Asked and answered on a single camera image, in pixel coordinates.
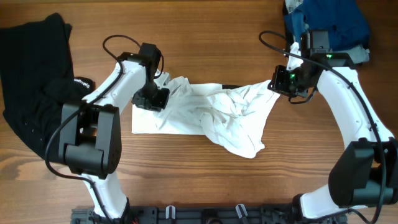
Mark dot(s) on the folded dark blue garment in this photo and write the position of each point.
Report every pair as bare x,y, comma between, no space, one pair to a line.
339,21

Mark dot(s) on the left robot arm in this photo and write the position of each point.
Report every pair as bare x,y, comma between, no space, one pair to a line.
90,138

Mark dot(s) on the folded light blue jeans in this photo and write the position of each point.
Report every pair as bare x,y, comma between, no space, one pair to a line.
357,54

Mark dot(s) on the white t-shirt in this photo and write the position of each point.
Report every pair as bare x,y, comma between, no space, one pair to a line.
230,117

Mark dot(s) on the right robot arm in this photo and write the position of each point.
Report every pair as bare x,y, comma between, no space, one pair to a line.
365,175

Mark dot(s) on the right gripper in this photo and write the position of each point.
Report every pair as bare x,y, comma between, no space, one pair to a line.
280,81

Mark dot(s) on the black garment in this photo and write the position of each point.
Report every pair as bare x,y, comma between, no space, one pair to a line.
37,80

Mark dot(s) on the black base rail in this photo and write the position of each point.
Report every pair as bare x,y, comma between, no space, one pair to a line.
266,214

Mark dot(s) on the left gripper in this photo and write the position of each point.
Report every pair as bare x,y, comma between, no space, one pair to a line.
161,102

